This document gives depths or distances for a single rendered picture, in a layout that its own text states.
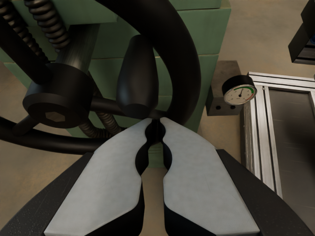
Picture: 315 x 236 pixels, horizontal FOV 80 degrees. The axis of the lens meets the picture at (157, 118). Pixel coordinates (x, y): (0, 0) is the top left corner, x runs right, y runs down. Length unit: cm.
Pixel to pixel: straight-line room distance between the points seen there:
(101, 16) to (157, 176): 85
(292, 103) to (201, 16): 83
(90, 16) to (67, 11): 2
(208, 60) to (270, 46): 136
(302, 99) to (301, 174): 38
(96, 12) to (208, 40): 21
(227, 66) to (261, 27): 142
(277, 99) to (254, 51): 65
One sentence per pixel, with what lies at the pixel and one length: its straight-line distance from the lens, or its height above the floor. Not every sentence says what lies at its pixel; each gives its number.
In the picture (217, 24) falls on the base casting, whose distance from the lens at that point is 37.
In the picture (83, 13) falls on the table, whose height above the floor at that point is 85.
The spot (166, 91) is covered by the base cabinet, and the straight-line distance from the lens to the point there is 47.
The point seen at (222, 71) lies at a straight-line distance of 51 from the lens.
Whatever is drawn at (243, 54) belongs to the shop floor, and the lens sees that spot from 161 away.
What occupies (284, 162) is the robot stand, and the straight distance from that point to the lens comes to 93.
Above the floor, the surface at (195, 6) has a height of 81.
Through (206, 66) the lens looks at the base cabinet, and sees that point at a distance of 42.
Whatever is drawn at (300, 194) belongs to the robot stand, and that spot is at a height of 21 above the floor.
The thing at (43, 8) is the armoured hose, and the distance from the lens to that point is 24.
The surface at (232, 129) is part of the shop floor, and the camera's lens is 116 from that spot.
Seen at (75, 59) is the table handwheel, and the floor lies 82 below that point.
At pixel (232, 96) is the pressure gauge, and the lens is 41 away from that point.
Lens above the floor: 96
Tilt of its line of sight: 58 degrees down
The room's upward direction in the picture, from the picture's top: 5 degrees counter-clockwise
